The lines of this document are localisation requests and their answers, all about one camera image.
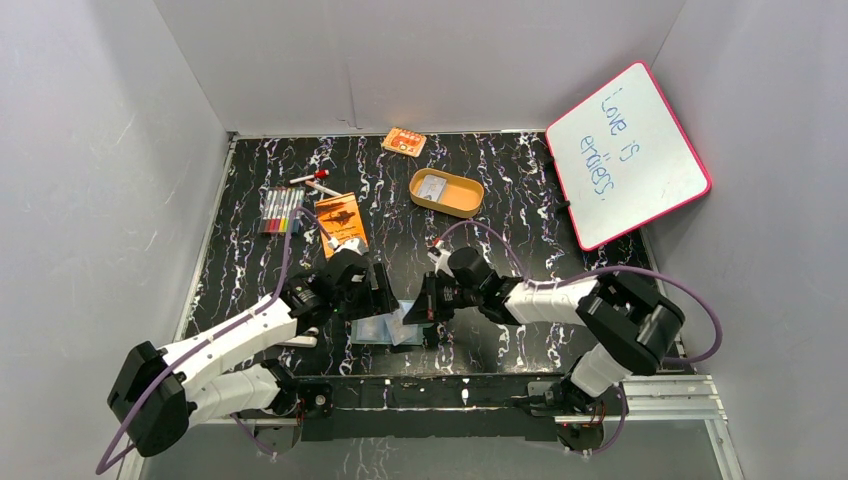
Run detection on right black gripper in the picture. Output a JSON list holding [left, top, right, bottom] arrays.
[[403, 271, 482, 324]]

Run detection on mint green card holder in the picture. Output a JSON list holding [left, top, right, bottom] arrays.
[[351, 314, 424, 346]]

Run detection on silver card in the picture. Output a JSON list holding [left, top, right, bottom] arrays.
[[385, 309, 420, 346], [416, 174, 447, 203]]

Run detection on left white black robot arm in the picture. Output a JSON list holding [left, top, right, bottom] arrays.
[[107, 249, 400, 457]]

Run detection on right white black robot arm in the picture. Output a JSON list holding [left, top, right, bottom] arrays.
[[403, 247, 685, 414]]

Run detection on orange paperback book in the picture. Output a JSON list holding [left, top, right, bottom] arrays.
[[314, 193, 368, 259]]

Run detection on white eraser block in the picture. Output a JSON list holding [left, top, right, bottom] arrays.
[[285, 335, 318, 348]]

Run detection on tan oval tray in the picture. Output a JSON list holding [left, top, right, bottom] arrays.
[[409, 168, 485, 219]]

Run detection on white marker pen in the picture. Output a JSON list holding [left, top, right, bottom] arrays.
[[305, 180, 342, 197]]

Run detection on pack of coloured markers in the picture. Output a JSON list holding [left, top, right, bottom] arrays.
[[260, 187, 305, 235]]

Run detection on red capped marker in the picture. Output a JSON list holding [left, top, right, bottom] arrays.
[[288, 169, 329, 185]]

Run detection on pink framed whiteboard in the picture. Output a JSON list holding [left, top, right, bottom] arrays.
[[545, 61, 712, 251]]

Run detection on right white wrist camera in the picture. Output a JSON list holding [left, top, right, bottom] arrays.
[[427, 239, 453, 276]]

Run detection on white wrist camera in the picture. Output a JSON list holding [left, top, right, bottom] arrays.
[[333, 237, 369, 256], [427, 239, 453, 276]]

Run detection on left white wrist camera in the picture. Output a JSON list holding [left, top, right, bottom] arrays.
[[333, 237, 369, 256]]

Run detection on black aluminium base frame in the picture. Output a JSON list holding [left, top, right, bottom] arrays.
[[132, 374, 730, 458]]

